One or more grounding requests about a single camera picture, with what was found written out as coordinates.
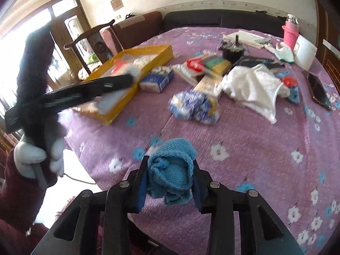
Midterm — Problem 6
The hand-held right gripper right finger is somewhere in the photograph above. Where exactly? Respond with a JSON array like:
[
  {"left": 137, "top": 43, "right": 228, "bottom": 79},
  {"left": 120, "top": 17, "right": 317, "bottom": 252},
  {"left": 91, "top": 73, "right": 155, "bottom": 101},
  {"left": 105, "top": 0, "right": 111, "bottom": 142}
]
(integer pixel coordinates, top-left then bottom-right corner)
[{"left": 192, "top": 159, "right": 306, "bottom": 255}]

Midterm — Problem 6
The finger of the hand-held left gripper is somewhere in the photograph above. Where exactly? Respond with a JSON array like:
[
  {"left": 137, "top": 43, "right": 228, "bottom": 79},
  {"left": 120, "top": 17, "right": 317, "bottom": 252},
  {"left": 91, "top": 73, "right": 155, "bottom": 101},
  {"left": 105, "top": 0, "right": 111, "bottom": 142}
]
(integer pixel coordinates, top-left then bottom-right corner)
[{"left": 87, "top": 74, "right": 135, "bottom": 99}]

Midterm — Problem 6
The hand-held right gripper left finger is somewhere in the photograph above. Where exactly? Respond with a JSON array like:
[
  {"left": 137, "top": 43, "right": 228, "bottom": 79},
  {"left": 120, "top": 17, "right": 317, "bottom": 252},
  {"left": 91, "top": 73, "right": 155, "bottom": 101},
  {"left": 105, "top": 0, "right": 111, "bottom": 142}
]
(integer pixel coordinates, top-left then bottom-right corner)
[{"left": 32, "top": 155, "right": 150, "bottom": 255}]

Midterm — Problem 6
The white cloth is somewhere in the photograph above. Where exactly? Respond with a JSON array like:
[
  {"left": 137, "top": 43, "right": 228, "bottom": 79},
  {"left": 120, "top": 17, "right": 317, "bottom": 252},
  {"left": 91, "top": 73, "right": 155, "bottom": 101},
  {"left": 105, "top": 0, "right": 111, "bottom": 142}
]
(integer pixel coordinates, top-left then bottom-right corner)
[
  {"left": 117, "top": 64, "right": 142, "bottom": 81},
  {"left": 220, "top": 64, "right": 291, "bottom": 125}
]

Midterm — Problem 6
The blue knitted cloth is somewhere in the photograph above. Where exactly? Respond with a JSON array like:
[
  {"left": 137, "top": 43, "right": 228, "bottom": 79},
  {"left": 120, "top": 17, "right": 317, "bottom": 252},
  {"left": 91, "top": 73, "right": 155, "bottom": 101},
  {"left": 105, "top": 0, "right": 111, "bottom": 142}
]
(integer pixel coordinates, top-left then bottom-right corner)
[
  {"left": 147, "top": 138, "right": 197, "bottom": 205},
  {"left": 276, "top": 70, "right": 301, "bottom": 105}
]

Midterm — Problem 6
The blue and white tissue pack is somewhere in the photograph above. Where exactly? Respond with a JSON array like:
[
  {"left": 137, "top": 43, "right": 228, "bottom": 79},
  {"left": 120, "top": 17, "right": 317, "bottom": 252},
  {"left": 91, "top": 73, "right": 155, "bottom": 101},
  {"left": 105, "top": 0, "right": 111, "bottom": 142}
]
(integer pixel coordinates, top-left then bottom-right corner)
[{"left": 139, "top": 66, "right": 175, "bottom": 93}]

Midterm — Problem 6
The yellow box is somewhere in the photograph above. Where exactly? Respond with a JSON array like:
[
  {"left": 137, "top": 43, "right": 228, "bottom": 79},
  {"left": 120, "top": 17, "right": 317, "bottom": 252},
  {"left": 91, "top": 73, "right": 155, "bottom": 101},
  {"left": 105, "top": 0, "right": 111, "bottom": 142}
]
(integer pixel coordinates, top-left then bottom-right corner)
[{"left": 72, "top": 45, "right": 174, "bottom": 126}]

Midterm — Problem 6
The bag of blue knitwear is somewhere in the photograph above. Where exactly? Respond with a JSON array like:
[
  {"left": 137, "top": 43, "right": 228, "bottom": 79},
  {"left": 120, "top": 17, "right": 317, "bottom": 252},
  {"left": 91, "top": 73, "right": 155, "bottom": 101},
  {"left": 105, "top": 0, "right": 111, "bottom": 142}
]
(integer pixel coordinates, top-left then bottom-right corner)
[{"left": 169, "top": 89, "right": 221, "bottom": 126}]

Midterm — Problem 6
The red and blue plastic packet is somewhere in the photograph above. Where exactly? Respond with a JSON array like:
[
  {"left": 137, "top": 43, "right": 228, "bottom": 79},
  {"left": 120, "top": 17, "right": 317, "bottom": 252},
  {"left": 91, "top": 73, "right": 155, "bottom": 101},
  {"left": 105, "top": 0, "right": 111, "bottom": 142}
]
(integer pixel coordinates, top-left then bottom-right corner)
[{"left": 186, "top": 58, "right": 210, "bottom": 72}]

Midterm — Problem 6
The pack of coloured sponges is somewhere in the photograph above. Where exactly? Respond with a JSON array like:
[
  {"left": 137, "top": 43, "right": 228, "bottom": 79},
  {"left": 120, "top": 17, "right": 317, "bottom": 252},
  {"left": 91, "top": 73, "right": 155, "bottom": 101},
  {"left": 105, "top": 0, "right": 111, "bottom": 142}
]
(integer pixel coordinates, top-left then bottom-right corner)
[{"left": 198, "top": 54, "right": 233, "bottom": 75}]

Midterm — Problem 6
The person's left forearm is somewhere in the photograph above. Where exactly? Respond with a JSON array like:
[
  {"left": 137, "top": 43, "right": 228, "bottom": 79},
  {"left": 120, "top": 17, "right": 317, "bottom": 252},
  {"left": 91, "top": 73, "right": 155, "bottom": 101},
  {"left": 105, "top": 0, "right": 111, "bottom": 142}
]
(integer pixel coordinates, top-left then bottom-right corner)
[{"left": 0, "top": 149, "right": 54, "bottom": 234}]

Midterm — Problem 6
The person's left hand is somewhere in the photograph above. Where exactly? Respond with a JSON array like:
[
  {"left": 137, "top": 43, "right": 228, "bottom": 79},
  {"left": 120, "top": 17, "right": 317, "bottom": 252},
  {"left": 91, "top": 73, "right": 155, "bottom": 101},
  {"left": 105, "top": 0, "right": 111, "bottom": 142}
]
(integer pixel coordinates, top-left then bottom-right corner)
[{"left": 13, "top": 123, "right": 67, "bottom": 178}]

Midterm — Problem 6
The white patterned tissue pack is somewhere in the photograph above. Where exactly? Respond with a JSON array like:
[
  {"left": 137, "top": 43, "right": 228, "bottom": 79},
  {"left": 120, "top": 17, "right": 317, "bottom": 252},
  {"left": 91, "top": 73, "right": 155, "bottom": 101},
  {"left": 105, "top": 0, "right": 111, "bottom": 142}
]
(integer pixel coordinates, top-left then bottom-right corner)
[{"left": 133, "top": 57, "right": 154, "bottom": 69}]

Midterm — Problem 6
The pink chair cushion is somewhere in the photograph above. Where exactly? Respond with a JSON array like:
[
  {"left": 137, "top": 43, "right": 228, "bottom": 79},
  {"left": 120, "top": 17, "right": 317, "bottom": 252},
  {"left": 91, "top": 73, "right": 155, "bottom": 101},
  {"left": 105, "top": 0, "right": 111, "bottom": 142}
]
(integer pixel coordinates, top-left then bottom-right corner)
[{"left": 102, "top": 29, "right": 119, "bottom": 56}]

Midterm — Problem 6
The wooden chair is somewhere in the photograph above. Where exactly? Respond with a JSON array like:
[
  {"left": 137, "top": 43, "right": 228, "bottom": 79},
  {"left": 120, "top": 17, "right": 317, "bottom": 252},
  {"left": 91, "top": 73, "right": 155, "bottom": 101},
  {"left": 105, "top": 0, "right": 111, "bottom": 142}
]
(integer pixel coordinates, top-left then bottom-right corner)
[{"left": 64, "top": 20, "right": 125, "bottom": 83}]

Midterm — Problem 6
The wooden glass door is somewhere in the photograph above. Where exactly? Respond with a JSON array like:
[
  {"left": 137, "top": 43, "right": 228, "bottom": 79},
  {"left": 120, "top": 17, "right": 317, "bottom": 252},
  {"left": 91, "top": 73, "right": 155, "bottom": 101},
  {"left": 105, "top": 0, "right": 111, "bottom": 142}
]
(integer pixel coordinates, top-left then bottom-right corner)
[{"left": 50, "top": 0, "right": 93, "bottom": 83}]

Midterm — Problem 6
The brown sofa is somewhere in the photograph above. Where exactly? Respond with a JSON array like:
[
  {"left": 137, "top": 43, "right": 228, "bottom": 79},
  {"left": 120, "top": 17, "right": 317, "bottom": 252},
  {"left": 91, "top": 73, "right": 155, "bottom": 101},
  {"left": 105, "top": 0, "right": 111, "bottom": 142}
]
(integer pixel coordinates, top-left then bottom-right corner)
[{"left": 113, "top": 11, "right": 163, "bottom": 56}]

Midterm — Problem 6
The purple floral tablecloth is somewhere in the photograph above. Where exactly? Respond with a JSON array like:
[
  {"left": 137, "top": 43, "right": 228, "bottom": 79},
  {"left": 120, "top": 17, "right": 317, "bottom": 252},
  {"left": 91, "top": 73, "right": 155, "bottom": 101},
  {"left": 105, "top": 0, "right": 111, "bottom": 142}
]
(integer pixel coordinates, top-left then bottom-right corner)
[{"left": 57, "top": 27, "right": 340, "bottom": 255}]

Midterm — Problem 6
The clear pack of white pads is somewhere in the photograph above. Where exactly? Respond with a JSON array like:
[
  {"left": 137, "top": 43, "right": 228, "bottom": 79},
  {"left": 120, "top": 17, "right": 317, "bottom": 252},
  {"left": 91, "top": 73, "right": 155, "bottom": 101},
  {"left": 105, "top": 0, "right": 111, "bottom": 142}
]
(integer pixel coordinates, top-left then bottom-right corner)
[{"left": 171, "top": 64, "right": 203, "bottom": 85}]

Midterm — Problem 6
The beige printed packet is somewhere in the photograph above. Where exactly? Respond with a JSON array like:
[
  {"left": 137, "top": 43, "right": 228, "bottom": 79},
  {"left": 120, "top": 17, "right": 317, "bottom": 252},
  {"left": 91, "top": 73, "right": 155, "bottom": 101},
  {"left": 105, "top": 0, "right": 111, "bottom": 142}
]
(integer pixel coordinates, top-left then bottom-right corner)
[{"left": 193, "top": 74, "right": 225, "bottom": 97}]

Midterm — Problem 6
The black sofa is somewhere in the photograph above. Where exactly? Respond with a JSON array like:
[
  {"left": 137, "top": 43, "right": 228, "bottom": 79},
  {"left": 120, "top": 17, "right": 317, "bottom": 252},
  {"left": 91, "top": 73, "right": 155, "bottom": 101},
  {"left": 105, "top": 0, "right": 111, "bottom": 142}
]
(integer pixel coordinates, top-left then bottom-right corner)
[{"left": 163, "top": 9, "right": 286, "bottom": 39}]

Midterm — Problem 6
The black pot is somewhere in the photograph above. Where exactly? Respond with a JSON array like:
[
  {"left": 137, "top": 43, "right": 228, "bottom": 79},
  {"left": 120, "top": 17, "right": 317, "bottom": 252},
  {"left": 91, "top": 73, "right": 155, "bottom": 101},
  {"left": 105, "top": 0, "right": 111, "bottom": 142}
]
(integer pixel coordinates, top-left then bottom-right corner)
[{"left": 222, "top": 45, "right": 249, "bottom": 62}]

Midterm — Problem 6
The white notebook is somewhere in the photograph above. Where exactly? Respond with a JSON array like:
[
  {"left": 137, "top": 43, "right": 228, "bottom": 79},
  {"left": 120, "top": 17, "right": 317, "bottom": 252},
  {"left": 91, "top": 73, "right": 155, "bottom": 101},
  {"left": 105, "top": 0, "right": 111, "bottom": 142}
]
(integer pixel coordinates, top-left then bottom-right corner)
[{"left": 222, "top": 30, "right": 271, "bottom": 49}]

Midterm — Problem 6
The white work glove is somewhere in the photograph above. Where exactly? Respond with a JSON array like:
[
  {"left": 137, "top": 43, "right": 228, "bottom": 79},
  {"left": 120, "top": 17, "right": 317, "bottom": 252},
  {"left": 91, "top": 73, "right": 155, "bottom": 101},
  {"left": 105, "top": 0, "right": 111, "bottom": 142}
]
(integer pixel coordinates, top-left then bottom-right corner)
[
  {"left": 273, "top": 46, "right": 296, "bottom": 65},
  {"left": 264, "top": 42, "right": 282, "bottom": 54}
]

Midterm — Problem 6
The white plastic tub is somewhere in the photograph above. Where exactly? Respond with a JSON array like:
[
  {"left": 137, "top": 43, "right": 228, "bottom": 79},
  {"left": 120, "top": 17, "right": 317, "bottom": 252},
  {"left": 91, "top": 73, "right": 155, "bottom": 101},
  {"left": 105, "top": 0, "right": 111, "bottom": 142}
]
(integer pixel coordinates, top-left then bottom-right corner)
[{"left": 293, "top": 35, "right": 318, "bottom": 69}]

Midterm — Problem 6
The bottle in pink knitted sleeve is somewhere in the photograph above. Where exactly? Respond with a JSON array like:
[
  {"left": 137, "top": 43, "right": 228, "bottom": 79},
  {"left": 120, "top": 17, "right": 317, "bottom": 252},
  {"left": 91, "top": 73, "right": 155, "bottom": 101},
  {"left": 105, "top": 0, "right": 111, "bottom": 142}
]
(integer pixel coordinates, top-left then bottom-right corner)
[{"left": 282, "top": 14, "right": 300, "bottom": 51}]

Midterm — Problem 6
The wooden cabinet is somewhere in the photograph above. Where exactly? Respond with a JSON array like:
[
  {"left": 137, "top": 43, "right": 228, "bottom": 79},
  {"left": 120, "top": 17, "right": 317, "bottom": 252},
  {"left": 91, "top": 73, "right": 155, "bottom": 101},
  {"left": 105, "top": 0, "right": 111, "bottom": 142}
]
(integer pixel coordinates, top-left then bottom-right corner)
[{"left": 315, "top": 0, "right": 340, "bottom": 91}]

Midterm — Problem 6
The black cable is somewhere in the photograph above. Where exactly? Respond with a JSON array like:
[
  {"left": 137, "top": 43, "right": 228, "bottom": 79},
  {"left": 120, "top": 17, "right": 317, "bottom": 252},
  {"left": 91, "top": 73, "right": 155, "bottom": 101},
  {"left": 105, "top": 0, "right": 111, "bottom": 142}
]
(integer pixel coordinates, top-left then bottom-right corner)
[{"left": 63, "top": 173, "right": 96, "bottom": 186}]

